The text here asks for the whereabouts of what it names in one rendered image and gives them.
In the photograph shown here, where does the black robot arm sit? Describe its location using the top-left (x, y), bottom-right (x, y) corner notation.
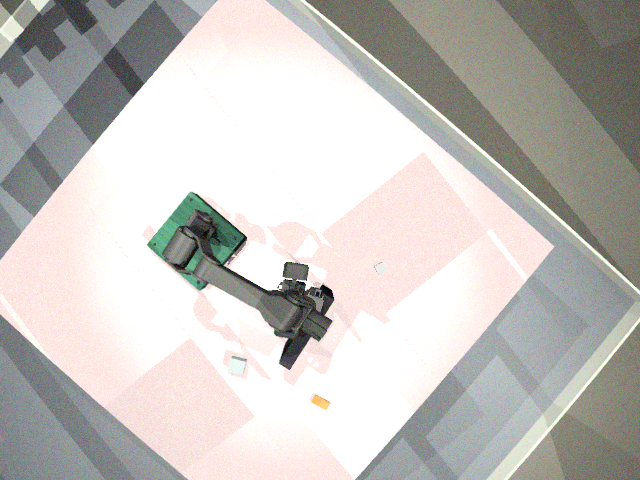
top-left (162, 209), bottom-right (333, 342)

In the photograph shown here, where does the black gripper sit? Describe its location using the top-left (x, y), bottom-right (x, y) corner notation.
top-left (273, 261), bottom-right (309, 340)

